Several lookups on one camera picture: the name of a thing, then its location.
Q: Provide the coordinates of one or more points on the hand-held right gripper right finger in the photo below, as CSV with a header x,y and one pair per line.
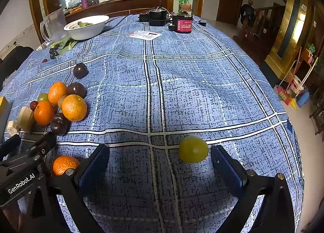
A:
x,y
227,172

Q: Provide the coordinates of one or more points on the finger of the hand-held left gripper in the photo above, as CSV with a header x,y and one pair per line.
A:
x,y
38,147
10,145

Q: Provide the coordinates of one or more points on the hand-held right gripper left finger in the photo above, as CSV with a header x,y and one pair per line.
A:
x,y
93,171

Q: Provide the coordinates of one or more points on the orange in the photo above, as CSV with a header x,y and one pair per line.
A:
x,y
64,164
74,107
43,113
57,93

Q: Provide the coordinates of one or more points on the white foam box yellow tape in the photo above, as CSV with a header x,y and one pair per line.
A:
x,y
25,119

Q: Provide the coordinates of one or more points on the dark purple passion fruit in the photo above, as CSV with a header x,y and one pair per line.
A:
x,y
80,70
59,124
77,88

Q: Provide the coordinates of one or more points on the yellow-green round fruit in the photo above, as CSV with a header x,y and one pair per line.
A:
x,y
193,149

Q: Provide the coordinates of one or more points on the small brown fruit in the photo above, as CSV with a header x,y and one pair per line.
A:
x,y
61,101

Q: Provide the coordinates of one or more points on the black sofa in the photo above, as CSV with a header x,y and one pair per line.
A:
x,y
15,58

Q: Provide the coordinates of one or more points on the red broom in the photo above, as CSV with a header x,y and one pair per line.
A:
x,y
283,94

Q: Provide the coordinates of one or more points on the blue plaid tablecloth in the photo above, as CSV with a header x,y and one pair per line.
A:
x,y
177,83

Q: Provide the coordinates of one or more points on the blue jug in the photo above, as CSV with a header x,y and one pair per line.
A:
x,y
303,99

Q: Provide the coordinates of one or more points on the green leafy vegetable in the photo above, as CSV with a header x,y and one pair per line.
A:
x,y
66,43

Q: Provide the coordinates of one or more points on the white bucket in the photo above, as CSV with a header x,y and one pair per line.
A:
x,y
296,83

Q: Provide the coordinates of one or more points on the clear glass pitcher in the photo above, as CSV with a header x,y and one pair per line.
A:
x,y
54,24

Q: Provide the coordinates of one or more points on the white bowl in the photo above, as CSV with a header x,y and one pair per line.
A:
x,y
86,32

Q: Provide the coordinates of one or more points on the green vegetable scraps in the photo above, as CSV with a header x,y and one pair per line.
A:
x,y
84,24

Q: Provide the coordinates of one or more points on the white paper card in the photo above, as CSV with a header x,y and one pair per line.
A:
x,y
144,35

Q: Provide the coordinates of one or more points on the small black adapter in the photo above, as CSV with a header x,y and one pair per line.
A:
x,y
203,23

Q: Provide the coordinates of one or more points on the red and black canister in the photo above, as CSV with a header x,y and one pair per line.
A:
x,y
183,24

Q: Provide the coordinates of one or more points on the wooden stair railing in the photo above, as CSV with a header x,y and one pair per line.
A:
x,y
265,20

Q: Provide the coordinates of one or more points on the black power adapter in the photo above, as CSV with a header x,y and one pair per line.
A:
x,y
143,17

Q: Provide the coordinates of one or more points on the black device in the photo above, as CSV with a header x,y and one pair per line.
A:
x,y
158,16

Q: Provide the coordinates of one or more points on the golden door frame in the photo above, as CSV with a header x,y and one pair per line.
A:
x,y
286,33

